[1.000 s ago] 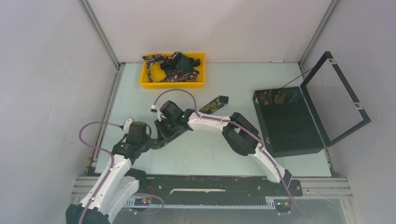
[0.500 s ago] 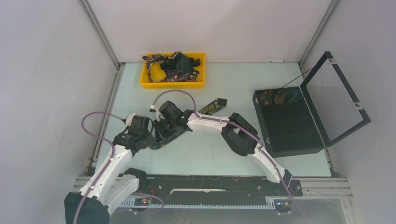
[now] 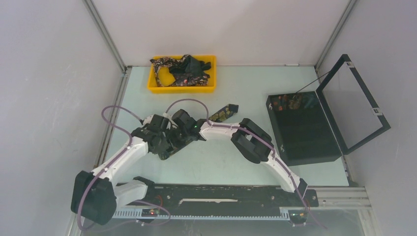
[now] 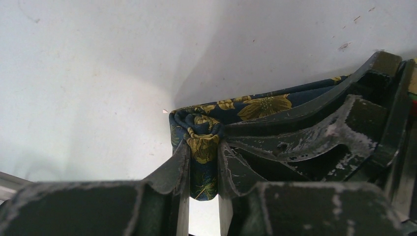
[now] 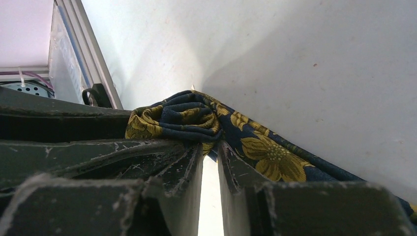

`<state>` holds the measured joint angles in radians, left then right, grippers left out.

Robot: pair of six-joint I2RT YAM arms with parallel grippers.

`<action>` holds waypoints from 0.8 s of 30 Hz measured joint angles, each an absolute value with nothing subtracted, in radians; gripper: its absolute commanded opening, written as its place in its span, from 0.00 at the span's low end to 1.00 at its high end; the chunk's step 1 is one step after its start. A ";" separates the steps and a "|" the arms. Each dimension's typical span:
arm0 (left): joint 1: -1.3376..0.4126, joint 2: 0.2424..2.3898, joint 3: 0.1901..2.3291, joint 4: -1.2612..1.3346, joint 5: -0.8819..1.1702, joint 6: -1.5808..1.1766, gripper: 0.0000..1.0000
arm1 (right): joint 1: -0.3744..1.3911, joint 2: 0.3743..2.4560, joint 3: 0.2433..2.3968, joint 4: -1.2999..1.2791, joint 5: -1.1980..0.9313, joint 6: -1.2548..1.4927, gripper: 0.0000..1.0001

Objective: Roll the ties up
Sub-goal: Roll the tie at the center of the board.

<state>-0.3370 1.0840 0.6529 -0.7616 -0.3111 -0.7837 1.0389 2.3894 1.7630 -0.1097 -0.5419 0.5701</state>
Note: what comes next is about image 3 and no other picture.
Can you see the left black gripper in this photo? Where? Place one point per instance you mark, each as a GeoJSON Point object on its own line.
{"type": "Point", "coordinates": [163, 146]}

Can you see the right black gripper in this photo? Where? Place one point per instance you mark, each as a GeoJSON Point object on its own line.
{"type": "Point", "coordinates": [170, 135]}

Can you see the navy gold floral tie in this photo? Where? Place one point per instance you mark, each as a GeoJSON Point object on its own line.
{"type": "Point", "coordinates": [220, 116]}

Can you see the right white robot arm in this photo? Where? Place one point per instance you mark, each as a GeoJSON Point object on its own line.
{"type": "Point", "coordinates": [250, 140]}

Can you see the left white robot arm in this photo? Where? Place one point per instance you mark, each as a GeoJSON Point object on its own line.
{"type": "Point", "coordinates": [97, 194]}

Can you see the rolled ties in box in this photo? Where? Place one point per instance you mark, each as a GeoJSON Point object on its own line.
{"type": "Point", "coordinates": [283, 102]}

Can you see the black pink floral tie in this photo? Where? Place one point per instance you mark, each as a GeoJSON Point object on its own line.
{"type": "Point", "coordinates": [180, 80]}

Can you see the dark green tie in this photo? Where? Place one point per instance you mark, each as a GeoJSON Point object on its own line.
{"type": "Point", "coordinates": [190, 65]}

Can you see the black storage box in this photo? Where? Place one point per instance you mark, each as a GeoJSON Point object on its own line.
{"type": "Point", "coordinates": [304, 136]}

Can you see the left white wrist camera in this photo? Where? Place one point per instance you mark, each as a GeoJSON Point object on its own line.
{"type": "Point", "coordinates": [149, 120]}

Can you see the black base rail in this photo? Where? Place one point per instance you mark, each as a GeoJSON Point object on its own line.
{"type": "Point", "coordinates": [227, 200]}

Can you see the black box lid frame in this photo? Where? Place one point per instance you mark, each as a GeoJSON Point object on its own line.
{"type": "Point", "coordinates": [353, 113]}

